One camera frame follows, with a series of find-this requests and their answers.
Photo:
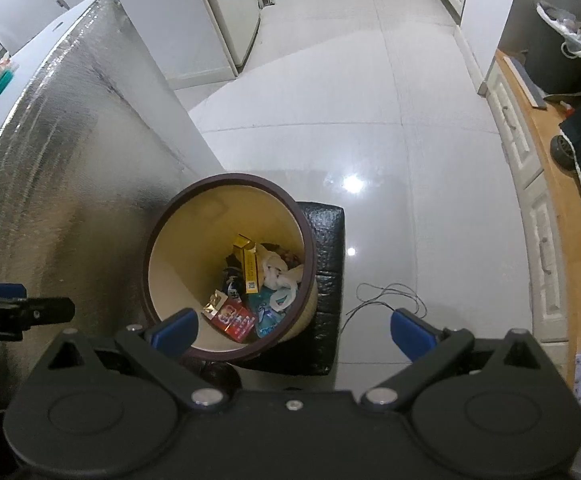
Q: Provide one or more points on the white plastic bag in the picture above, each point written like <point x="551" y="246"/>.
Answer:
<point x="275" y="272"/>

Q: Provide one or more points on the grey flat board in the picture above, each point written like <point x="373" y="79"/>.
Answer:
<point x="525" y="82"/>

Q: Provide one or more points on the yellow box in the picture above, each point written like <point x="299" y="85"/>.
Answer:
<point x="249" y="270"/>

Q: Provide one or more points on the white refrigerator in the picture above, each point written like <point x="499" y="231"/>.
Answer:
<point x="220" y="10"/>

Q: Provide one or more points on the white wood-top low cabinet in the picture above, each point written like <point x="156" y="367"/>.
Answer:
<point x="550" y="240"/>

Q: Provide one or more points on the white bin liner bag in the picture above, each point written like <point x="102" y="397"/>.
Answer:
<point x="570" y="25"/>

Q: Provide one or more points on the grey trash bin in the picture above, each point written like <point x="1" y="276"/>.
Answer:
<point x="550" y="70"/>

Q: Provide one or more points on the teal plastic bag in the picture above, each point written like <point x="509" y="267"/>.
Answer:
<point x="265" y="317"/>

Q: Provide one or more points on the teal container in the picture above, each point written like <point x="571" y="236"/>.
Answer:
<point x="5" y="80"/>

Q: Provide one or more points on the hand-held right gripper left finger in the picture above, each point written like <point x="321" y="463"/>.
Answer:
<point x="175" y="332"/>

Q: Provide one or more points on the black foam block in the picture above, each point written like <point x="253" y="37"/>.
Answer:
<point x="325" y="260"/>

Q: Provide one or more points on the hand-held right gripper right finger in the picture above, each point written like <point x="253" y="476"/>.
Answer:
<point x="413" y="335"/>

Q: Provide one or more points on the red box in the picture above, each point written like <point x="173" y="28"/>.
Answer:
<point x="235" y="322"/>

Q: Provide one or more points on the yellow wastebasket with brown rim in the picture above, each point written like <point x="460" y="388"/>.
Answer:
<point x="185" y="240"/>

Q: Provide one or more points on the silver foil-covered box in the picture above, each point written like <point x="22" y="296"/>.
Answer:
<point x="70" y="160"/>

